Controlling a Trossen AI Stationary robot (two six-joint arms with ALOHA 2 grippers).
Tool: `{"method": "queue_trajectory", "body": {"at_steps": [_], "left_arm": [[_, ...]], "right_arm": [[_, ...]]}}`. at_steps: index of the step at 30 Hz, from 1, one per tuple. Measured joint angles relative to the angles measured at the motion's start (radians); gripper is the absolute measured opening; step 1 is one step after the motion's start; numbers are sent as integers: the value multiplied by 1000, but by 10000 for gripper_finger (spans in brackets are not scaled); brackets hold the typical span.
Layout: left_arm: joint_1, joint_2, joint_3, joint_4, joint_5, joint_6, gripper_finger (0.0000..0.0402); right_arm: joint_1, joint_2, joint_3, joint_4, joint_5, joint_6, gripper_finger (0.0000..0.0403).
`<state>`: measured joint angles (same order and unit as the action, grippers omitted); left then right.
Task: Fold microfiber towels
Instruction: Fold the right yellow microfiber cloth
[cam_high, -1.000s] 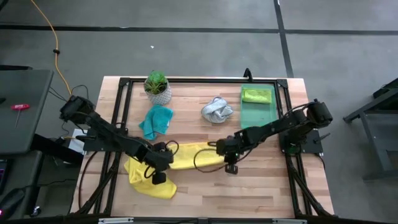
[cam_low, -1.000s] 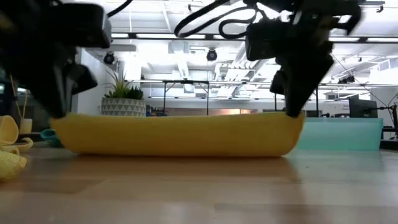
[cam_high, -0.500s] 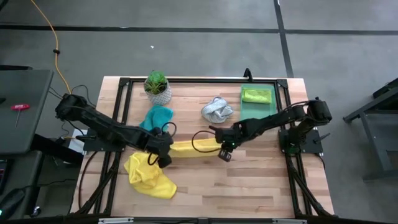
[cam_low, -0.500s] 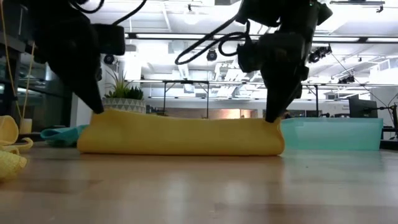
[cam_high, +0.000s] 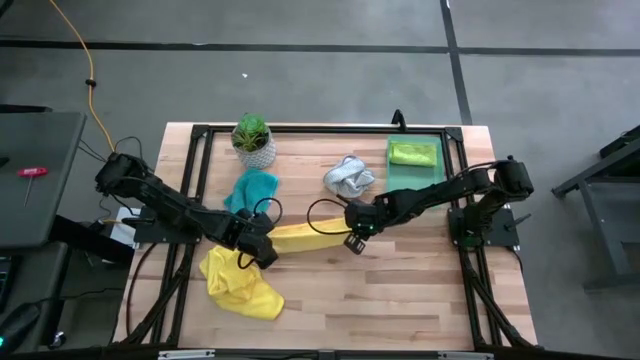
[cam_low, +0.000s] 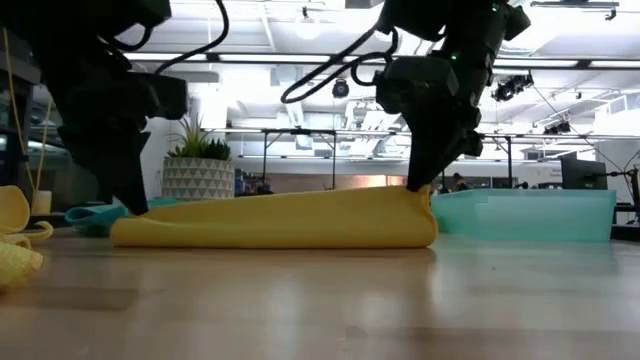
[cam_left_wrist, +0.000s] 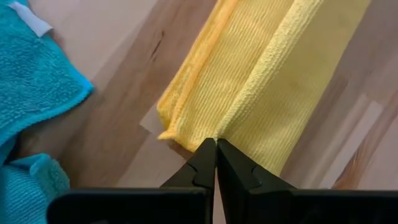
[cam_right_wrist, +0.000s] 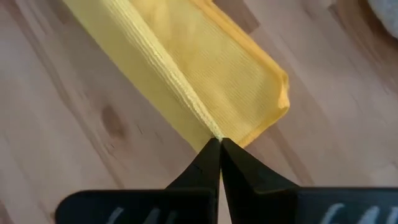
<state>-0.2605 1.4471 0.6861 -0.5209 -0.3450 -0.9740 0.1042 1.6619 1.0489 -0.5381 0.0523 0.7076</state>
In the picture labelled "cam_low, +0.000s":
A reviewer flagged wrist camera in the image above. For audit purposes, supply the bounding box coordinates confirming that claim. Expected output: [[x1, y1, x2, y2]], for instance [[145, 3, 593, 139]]
[[373, 55, 460, 116], [143, 72, 190, 121]]

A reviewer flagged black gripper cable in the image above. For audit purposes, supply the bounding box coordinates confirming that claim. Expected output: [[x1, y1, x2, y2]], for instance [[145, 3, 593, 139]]
[[107, 0, 231, 76], [279, 24, 401, 105]]

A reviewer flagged yellow microfiber towel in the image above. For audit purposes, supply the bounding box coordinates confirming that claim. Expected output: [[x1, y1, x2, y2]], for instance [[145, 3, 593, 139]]
[[109, 184, 440, 250], [0, 185, 55, 294]]

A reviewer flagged black metal frame rig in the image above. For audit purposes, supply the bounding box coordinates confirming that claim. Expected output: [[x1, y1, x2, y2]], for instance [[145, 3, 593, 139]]
[[258, 127, 339, 191]]

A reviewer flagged person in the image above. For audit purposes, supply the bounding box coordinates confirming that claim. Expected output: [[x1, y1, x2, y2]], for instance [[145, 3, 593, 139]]
[[449, 172, 471, 194]]

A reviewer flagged black computer monitor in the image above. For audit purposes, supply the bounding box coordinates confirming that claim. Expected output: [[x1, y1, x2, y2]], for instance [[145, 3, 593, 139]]
[[559, 157, 610, 191]]

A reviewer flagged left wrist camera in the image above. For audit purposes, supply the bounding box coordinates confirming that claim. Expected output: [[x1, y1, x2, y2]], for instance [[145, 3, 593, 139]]
[[143, 72, 190, 121]]

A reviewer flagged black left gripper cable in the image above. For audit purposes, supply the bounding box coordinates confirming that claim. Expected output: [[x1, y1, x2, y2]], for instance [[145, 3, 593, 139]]
[[107, 0, 231, 76]]

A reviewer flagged round ceiling lamp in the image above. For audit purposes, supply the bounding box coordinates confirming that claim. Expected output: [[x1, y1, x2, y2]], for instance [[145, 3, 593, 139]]
[[293, 7, 323, 41]]

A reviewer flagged succulent in patterned white pot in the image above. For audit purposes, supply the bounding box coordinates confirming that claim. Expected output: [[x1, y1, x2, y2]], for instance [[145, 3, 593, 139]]
[[160, 113, 236, 202]]

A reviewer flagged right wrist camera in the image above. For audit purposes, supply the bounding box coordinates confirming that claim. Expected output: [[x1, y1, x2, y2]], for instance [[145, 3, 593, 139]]
[[373, 55, 460, 116]]

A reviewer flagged teal microfiber towel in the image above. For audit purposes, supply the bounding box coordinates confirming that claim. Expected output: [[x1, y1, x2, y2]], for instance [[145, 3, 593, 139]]
[[64, 198, 179, 237]]

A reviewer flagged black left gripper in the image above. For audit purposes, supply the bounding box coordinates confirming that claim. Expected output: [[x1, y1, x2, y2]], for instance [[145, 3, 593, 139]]
[[57, 74, 152, 217]]

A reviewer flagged translucent green plastic bin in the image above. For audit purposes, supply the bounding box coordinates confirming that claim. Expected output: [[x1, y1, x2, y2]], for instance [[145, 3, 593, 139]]
[[430, 188, 618, 245]]

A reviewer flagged black ceiling spotlight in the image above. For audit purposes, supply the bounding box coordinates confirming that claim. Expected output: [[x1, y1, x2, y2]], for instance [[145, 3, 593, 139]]
[[543, 119, 572, 136], [492, 72, 535, 104]]

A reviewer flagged cream cup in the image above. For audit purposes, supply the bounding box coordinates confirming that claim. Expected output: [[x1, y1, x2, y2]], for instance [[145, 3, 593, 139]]
[[32, 189, 54, 216]]

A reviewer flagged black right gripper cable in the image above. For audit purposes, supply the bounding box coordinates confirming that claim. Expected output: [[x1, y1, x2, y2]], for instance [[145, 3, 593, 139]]
[[279, 24, 401, 105]]

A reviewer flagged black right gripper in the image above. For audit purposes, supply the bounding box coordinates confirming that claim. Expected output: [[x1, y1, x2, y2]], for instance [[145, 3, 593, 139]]
[[404, 54, 494, 194]]

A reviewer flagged yellow extension cable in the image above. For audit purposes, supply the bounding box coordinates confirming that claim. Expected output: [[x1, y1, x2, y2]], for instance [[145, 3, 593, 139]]
[[1, 27, 57, 194]]

